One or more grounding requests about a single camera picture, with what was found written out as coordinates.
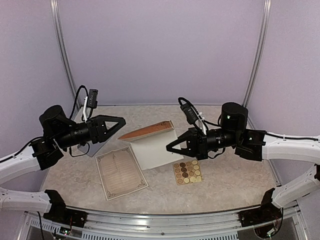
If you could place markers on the beige lined letter paper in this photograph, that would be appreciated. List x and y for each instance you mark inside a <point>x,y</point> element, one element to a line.
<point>149,144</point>
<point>120,173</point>

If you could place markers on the front aluminium rail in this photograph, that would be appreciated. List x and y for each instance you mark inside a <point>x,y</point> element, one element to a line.
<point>221,225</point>

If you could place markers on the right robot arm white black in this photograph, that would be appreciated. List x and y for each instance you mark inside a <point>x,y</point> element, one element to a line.
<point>253,145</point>

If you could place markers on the aluminium frame post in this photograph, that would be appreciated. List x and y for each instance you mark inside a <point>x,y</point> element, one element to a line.
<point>54,6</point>
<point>267,5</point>

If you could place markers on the grey envelope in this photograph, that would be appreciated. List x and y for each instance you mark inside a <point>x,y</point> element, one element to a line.
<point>90,149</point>

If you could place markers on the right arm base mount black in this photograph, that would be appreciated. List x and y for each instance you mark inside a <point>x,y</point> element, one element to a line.
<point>266,212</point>

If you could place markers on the left aluminium frame post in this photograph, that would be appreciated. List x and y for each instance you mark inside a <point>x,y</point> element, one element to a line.
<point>54,6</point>

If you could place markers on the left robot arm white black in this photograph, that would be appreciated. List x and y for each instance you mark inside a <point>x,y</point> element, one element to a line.
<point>43,152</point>

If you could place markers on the beige lined letter paper top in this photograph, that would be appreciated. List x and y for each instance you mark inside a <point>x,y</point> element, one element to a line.
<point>149,144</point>

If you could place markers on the right aluminium frame post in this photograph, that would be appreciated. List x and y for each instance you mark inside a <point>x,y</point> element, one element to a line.
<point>267,5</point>

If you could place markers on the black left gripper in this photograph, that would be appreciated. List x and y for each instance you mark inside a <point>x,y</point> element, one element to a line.
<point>92,124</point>

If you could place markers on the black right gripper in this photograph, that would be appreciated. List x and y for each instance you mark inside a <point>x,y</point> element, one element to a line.
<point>201,152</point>

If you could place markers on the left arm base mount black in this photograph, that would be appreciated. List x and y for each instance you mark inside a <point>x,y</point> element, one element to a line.
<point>65,212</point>

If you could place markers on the beige lined letter paper lower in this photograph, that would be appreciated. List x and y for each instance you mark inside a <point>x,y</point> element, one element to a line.
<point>120,173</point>

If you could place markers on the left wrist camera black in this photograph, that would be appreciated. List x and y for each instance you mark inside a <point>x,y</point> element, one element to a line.
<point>92,98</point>

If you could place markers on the brown sticker sheet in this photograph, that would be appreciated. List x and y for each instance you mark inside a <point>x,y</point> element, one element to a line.
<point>187,172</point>

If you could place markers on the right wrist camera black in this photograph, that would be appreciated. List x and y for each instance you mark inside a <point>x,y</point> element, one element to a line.
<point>191,115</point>

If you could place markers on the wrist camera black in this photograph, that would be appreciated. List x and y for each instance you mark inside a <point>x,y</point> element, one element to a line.
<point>191,115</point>
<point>92,98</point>

